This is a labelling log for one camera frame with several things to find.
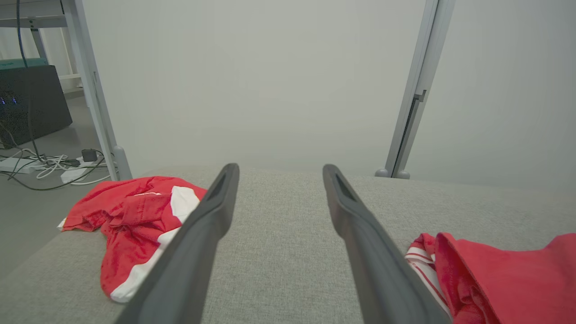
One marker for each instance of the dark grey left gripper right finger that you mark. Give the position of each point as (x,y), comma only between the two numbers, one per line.
(382,274)

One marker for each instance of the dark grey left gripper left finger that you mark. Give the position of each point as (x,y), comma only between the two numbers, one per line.
(189,261)

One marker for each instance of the red shorts with white trim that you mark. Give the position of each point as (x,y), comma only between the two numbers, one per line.
(130,216)

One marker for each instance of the red jersey with white stripes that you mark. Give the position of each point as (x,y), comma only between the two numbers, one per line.
(508,279)

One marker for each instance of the white power strip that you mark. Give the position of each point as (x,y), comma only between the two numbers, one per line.
(74,174)
(13,165)

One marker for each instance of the black power adapter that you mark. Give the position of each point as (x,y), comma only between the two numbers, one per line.
(89,155)

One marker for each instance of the black computer case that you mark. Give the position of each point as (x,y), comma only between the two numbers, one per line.
(31,103)

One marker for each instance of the teal box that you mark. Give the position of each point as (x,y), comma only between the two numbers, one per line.
(22,64)

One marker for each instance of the grey partition end post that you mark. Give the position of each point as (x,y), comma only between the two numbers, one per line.
(92,90)

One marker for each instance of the grey partition post with feet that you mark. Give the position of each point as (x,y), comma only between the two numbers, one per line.
(427,67)

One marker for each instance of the white shelf frame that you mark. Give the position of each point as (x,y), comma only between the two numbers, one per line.
(31,9)

